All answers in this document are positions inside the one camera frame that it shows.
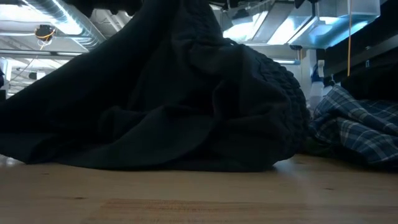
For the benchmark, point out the dark garment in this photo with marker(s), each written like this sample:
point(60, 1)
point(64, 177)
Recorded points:
point(155, 109)

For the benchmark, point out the fluorescent light strip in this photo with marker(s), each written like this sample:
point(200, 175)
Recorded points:
point(286, 62)

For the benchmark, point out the clear spray bottle blue nozzle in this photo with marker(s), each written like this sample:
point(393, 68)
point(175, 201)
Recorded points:
point(317, 90)

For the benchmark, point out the blue plaid shirt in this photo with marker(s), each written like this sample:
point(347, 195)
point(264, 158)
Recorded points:
point(357, 124)

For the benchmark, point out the silver ceiling duct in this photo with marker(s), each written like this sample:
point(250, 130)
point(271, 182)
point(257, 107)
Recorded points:
point(71, 18)

